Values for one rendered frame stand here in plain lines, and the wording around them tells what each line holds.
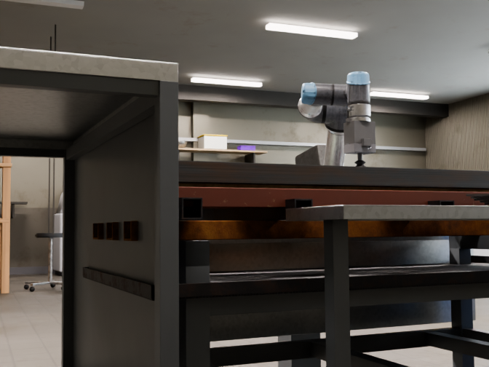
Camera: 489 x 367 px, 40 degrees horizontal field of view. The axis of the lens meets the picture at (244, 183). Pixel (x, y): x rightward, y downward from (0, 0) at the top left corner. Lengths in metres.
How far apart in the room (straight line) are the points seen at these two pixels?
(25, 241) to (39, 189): 0.89
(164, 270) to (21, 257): 10.41
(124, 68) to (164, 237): 0.35
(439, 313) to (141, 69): 1.94
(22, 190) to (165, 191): 10.43
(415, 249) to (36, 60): 1.94
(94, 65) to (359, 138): 1.10
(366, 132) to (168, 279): 1.07
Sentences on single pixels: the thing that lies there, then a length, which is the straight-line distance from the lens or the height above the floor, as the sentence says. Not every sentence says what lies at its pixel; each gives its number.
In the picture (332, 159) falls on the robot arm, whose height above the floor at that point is 0.99.
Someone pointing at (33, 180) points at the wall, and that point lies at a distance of 11.81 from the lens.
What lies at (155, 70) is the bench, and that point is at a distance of 1.42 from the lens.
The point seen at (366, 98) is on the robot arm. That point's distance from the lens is 2.26.
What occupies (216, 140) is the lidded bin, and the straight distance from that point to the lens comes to 12.02.
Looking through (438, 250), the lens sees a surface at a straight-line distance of 2.98.
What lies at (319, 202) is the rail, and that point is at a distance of 1.74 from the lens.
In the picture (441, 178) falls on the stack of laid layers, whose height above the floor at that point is 0.84.
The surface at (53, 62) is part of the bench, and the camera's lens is 1.38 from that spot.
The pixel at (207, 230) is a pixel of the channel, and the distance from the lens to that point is 1.76.
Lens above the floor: 0.70
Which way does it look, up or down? 4 degrees up
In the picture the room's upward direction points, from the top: 1 degrees counter-clockwise
